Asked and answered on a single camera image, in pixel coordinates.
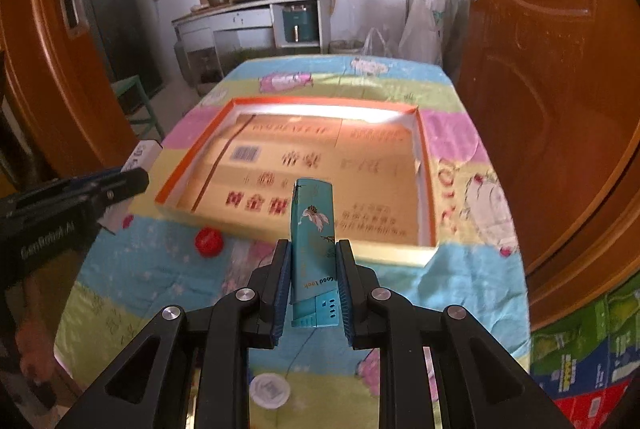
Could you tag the white kitchen counter cabinet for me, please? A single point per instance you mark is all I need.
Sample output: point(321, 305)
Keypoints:
point(209, 44)

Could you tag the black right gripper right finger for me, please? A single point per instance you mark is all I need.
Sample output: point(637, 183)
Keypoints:
point(436, 367)

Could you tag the green stool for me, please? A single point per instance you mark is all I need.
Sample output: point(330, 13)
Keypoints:
point(143, 115)

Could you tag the brown door frame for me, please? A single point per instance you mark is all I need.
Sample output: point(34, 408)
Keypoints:
point(59, 92)

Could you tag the red carton box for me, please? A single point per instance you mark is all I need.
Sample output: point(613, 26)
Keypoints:
point(590, 410)

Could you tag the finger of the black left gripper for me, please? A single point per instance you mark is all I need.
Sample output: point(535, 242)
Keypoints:
point(105, 188)

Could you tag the white slim box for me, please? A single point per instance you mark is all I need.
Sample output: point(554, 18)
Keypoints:
point(144, 155)

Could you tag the green blue carton box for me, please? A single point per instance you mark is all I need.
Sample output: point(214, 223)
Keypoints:
point(590, 349)

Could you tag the dark green cabinet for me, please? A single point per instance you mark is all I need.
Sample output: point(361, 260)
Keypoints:
point(117, 31)

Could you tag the red bottle cap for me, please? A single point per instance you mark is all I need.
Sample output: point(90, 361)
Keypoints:
point(209, 242)

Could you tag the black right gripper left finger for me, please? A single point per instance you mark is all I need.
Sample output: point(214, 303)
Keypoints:
point(181, 353)

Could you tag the brown wooden door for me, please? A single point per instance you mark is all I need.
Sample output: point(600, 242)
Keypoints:
point(552, 87)

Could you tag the teal lighter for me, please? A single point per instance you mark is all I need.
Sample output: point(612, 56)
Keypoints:
point(314, 294)

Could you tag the white bottle cap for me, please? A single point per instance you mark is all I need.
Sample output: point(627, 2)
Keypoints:
point(269, 391)

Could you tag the white plastic bag hanging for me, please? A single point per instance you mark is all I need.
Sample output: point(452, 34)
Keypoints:
point(421, 39)

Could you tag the orange-rimmed cardboard tray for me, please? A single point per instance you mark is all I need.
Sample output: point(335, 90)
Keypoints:
point(352, 169)

